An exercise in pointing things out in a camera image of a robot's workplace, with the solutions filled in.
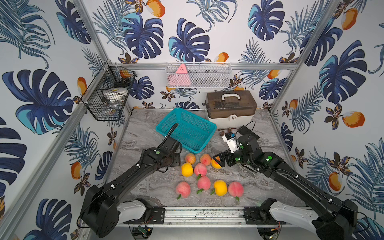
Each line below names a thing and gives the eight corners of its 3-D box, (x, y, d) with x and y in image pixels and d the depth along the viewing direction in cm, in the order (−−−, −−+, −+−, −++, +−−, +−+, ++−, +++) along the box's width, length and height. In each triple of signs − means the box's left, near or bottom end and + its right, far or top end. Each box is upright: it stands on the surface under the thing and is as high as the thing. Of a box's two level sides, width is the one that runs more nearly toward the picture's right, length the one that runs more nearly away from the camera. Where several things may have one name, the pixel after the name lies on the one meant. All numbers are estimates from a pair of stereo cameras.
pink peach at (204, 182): (202, 193, 83) (203, 190, 79) (196, 183, 86) (196, 179, 82) (211, 187, 85) (212, 183, 81) (204, 177, 88) (205, 173, 84)
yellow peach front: (214, 196, 81) (215, 193, 78) (213, 183, 86) (214, 180, 82) (226, 196, 81) (228, 193, 78) (224, 183, 86) (226, 180, 82)
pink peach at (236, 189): (226, 193, 83) (228, 190, 78) (230, 182, 87) (232, 179, 82) (239, 200, 81) (241, 197, 76) (242, 189, 84) (245, 185, 80)
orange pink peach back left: (184, 161, 95) (183, 158, 91) (189, 155, 97) (189, 151, 94) (191, 166, 92) (191, 163, 89) (197, 160, 95) (197, 156, 91)
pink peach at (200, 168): (194, 177, 88) (194, 173, 84) (194, 167, 92) (194, 162, 88) (206, 177, 88) (207, 173, 84) (205, 167, 92) (206, 162, 88)
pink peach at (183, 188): (174, 193, 83) (173, 189, 78) (180, 182, 87) (179, 178, 82) (187, 199, 81) (186, 196, 76) (192, 189, 84) (192, 185, 79)
